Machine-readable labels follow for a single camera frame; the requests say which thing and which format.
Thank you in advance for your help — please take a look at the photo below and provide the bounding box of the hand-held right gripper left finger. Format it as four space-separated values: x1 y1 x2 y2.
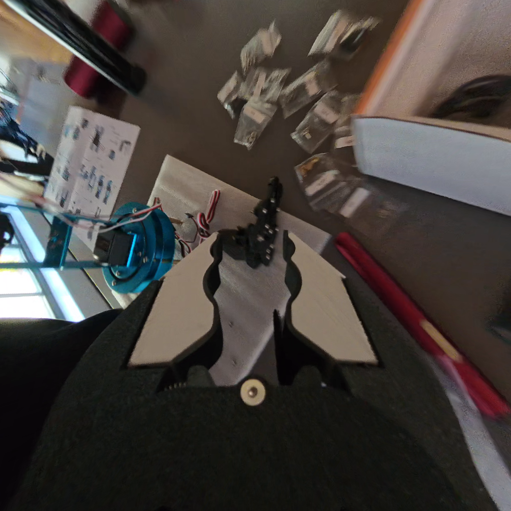
128 233 224 368

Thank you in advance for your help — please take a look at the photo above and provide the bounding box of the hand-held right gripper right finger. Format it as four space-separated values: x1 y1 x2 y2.
281 231 379 366

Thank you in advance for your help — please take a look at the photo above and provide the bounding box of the black servo claw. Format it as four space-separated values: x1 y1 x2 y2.
224 178 285 269

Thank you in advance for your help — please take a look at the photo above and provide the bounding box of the white foam mat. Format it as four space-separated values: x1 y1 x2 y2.
146 154 332 388

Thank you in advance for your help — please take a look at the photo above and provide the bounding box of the red electric screwdriver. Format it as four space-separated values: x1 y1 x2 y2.
335 232 511 419

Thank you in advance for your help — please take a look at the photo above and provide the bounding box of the person's black clothing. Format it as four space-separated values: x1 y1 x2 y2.
0 309 122 511

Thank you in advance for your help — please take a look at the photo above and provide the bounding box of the printed instruction sheet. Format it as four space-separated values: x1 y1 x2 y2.
44 106 141 224

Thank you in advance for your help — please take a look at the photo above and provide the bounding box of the large white cardboard box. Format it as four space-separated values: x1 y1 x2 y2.
351 0 511 217

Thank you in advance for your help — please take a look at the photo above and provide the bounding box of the pile of clear parts bags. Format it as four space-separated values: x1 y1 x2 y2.
217 10 400 224

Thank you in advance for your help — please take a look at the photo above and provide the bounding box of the tied red white servo cable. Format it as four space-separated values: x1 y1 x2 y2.
182 189 222 256

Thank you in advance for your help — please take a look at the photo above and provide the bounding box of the red white black servo cable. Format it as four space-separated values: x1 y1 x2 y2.
60 203 163 233

